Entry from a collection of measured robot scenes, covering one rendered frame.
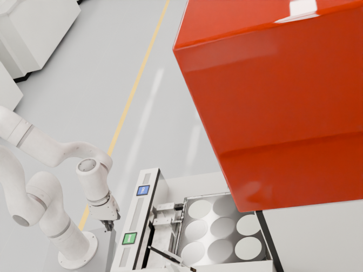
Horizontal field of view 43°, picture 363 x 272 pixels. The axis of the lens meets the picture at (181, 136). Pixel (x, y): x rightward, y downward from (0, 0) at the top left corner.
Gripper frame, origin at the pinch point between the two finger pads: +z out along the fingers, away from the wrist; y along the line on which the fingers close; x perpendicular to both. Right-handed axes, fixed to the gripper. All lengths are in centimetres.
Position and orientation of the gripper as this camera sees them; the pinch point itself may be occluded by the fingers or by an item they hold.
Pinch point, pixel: (109, 225)
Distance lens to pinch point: 176.7
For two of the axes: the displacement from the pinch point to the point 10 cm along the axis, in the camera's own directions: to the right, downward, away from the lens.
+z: 1.3, 7.5, 6.4
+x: -1.5, 6.6, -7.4
